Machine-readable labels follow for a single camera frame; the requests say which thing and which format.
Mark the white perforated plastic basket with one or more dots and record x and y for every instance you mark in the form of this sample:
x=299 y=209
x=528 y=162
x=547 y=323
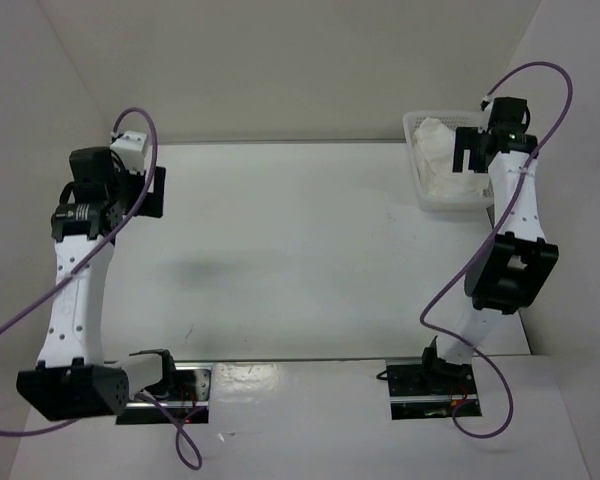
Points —
x=453 y=120

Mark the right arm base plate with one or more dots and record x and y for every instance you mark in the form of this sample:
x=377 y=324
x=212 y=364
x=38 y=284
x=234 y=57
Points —
x=416 y=395

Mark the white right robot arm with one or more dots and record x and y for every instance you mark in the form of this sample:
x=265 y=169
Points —
x=509 y=273

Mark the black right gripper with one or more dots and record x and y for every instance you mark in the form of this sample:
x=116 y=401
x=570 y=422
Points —
x=468 y=138

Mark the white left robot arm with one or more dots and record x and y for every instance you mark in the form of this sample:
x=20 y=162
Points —
x=71 y=379

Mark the white pleated skirt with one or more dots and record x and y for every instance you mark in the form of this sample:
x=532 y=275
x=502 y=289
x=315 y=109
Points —
x=433 y=144

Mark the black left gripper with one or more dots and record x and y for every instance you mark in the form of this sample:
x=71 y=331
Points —
x=153 y=203

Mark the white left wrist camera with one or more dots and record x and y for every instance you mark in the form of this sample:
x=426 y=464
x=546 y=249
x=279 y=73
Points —
x=131 y=147

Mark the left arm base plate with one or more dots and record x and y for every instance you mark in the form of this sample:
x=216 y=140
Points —
x=187 y=400

